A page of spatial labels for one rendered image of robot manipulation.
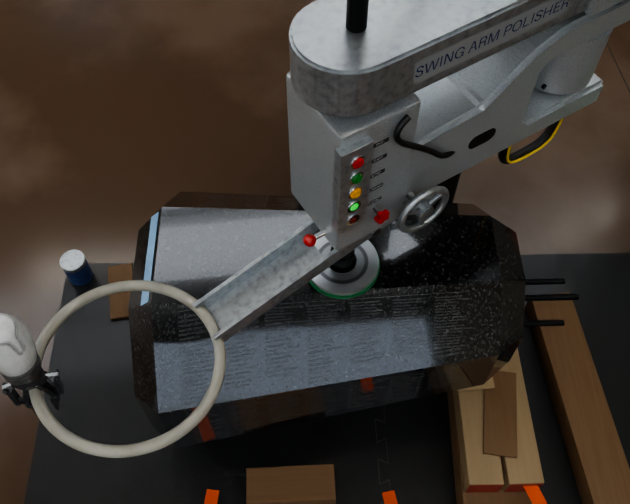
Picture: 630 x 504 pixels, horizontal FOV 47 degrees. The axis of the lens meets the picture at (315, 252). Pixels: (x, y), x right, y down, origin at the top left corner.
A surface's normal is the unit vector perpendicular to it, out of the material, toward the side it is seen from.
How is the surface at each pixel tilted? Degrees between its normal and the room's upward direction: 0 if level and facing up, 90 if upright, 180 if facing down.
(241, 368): 45
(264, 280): 16
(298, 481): 0
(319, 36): 0
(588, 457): 0
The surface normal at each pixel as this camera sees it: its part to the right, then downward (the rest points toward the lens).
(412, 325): 0.05, 0.22
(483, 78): -0.55, -0.12
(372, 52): 0.00, -0.53
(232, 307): -0.23, -0.39
